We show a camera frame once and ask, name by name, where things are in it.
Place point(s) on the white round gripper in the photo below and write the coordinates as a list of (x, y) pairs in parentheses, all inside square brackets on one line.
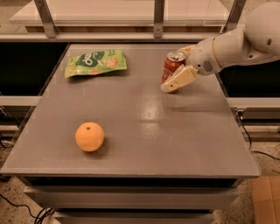
[(201, 57)]

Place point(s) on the red coke can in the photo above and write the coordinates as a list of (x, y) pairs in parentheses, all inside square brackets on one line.
[(172, 62)]

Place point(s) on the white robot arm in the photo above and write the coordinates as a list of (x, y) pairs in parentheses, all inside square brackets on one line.
[(257, 42)]

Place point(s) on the green snack bag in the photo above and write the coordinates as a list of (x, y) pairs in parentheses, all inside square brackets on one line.
[(95, 63)]

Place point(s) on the grey drawer cabinet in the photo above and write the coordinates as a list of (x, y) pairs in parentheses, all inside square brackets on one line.
[(165, 158)]

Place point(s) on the orange fruit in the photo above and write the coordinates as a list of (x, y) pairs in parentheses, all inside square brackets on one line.
[(89, 136)]

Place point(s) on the brown cardboard box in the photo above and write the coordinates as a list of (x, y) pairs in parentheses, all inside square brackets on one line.
[(266, 199)]

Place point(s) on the metal window frame rail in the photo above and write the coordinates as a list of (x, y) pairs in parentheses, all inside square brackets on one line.
[(176, 21)]

